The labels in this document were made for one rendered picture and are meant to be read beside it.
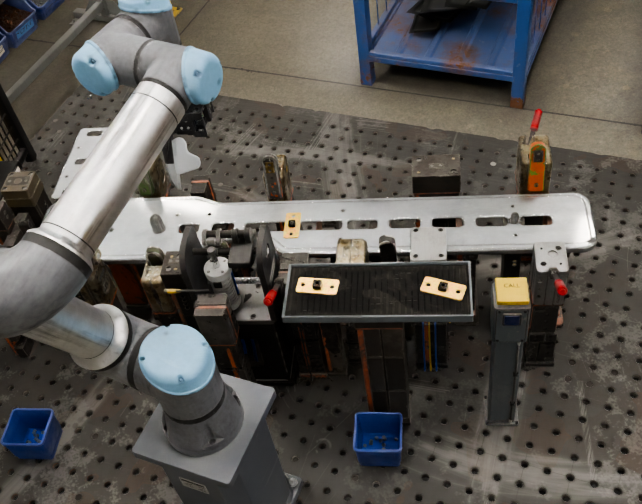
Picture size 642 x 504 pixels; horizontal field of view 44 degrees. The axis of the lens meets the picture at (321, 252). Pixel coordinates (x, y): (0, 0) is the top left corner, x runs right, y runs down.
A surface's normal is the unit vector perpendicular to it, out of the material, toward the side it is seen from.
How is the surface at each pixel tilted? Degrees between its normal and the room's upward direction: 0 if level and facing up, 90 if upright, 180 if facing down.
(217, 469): 0
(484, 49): 0
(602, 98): 0
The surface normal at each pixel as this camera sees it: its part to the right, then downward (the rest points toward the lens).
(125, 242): -0.12, -0.66
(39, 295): 0.46, 0.29
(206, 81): 0.88, 0.28
